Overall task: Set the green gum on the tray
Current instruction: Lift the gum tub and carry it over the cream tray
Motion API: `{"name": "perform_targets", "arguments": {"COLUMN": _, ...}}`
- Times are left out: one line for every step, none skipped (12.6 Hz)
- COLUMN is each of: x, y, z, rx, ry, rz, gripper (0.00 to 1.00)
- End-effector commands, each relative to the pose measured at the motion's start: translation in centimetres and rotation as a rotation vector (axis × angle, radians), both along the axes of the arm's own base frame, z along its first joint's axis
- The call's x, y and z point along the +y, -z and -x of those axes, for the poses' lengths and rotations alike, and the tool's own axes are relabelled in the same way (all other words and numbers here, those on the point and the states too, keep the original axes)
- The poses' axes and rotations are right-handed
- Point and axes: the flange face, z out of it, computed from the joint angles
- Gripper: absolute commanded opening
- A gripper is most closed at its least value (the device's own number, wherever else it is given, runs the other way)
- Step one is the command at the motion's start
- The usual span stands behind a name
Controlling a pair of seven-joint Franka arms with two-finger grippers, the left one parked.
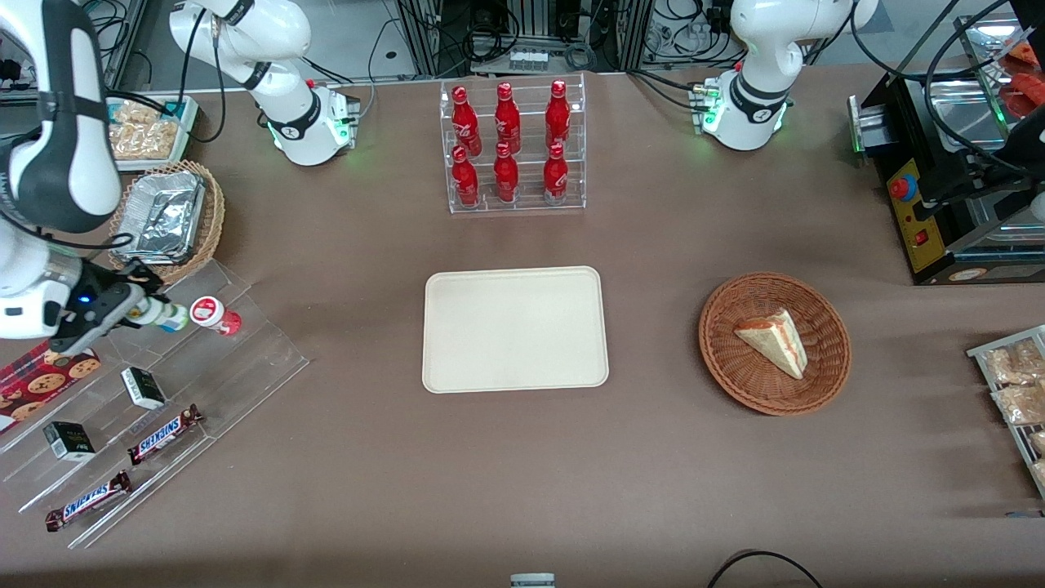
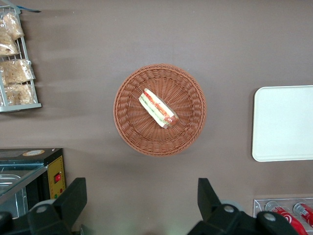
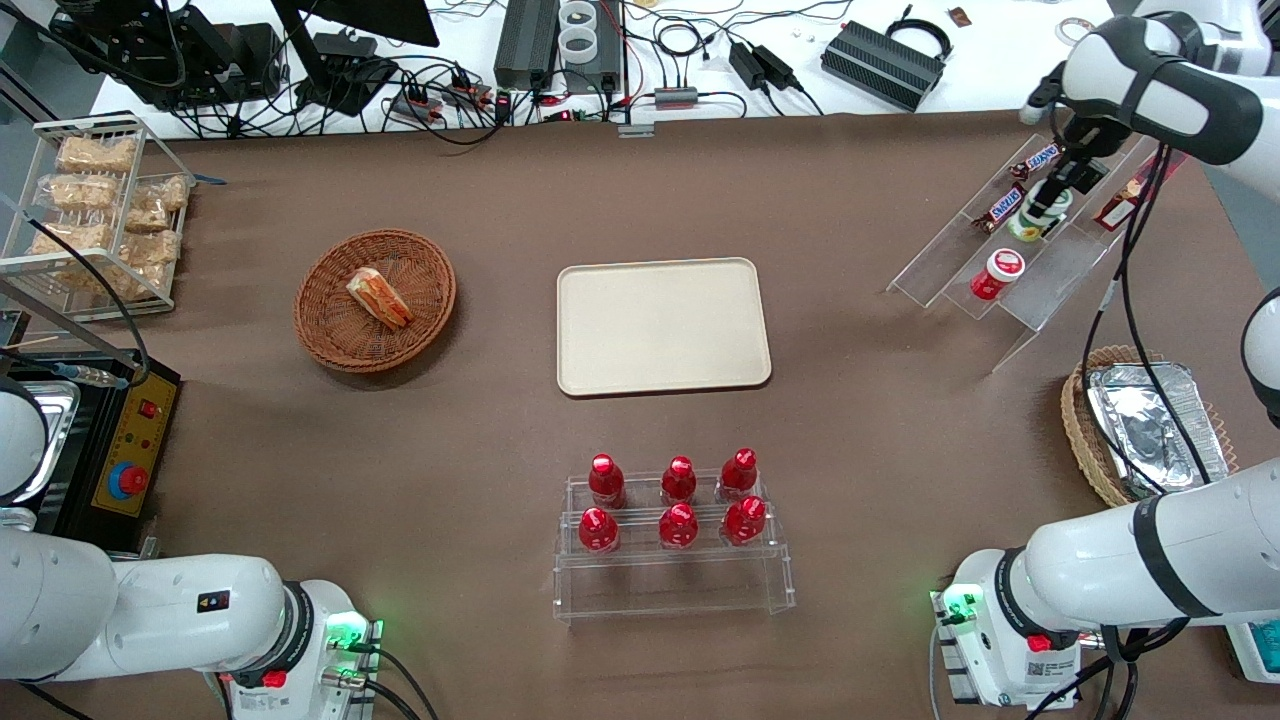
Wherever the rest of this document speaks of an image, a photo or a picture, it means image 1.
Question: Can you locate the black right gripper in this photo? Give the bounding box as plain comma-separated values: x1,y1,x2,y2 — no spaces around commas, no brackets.
47,260,169,358

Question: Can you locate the green gum canister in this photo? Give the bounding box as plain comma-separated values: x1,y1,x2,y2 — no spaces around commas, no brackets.
135,299,190,333

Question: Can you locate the red gum canister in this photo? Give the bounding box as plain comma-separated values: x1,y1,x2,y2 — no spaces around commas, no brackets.
189,296,242,337

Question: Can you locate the silver foil tray stack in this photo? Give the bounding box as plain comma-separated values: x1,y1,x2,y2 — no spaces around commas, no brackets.
122,171,207,266

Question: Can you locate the cream rectangular tray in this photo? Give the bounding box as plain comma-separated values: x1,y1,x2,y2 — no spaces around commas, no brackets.
421,265,611,394

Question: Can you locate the black food warmer machine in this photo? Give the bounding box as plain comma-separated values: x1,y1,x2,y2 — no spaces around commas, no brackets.
847,12,1045,287

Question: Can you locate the small black box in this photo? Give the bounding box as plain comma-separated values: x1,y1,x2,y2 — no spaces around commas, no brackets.
120,367,167,411
42,421,96,463

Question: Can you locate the light wicker basket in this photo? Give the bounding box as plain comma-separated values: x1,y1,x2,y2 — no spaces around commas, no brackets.
108,159,226,285

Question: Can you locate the clear acrylic stepped stand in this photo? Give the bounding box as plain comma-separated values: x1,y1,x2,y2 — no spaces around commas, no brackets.
0,260,311,550

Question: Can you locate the red cookie box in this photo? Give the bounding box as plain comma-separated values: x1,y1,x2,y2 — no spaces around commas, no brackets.
0,341,103,434

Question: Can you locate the Snickers chocolate bar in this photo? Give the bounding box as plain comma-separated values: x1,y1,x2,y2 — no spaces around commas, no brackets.
45,470,133,533
127,404,205,466

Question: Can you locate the white snack bin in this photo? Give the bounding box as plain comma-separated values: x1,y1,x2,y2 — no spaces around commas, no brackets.
104,94,199,172

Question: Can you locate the triangular sandwich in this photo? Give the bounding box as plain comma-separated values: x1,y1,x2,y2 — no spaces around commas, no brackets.
733,308,809,381

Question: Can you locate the brown wicker basket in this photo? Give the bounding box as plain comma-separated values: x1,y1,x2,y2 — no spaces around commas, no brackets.
698,272,852,417

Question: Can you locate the red cola bottle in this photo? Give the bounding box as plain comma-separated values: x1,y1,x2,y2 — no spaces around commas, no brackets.
493,141,520,203
543,143,570,205
451,85,482,156
494,82,522,156
451,145,481,209
545,79,572,152

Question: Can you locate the clear acrylic bottle rack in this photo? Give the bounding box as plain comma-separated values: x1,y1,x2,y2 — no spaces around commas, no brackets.
438,72,588,216

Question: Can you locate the white power strip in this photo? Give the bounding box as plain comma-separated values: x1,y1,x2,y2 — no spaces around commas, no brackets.
508,47,572,74

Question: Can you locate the metal equipment rack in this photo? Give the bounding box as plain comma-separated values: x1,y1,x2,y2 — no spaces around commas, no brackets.
396,0,658,78

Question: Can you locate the grey wire snack rack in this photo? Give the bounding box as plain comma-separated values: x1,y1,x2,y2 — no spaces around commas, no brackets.
967,325,1045,499

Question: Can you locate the black cable loop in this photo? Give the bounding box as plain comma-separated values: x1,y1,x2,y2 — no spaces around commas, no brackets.
706,550,825,588

